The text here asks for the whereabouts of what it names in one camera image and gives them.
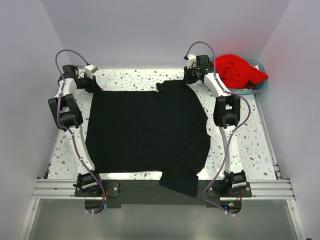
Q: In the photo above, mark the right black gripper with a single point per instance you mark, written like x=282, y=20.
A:
x=186, y=79

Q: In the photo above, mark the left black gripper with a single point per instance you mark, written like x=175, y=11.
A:
x=93, y=87

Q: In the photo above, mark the black t shirt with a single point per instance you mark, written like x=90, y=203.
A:
x=141, y=131

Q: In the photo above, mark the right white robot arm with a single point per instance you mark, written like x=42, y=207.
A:
x=226, y=116

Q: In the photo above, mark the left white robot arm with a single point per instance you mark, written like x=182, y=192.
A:
x=68, y=118

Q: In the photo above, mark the red t shirt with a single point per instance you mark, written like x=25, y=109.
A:
x=236, y=72

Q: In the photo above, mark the teal plastic laundry basket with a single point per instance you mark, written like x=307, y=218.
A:
x=260, y=86

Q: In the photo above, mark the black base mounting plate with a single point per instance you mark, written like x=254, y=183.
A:
x=149, y=192

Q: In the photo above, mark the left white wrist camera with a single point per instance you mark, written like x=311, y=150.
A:
x=90, y=69

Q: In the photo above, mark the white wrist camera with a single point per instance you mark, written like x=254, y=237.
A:
x=90, y=69
x=191, y=61

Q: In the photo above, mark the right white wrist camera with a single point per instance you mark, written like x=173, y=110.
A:
x=191, y=61

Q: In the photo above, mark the aluminium extrusion rail frame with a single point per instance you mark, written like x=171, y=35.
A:
x=55, y=213

